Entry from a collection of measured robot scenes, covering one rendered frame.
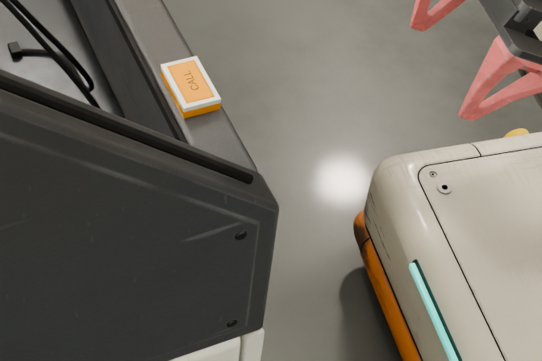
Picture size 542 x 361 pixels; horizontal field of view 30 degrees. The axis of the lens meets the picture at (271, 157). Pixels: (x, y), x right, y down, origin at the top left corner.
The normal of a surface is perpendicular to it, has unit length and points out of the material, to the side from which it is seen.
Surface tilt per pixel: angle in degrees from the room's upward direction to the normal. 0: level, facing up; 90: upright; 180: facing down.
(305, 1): 0
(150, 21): 0
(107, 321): 90
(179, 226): 90
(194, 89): 0
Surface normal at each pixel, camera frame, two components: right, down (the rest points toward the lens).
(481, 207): 0.08, -0.66
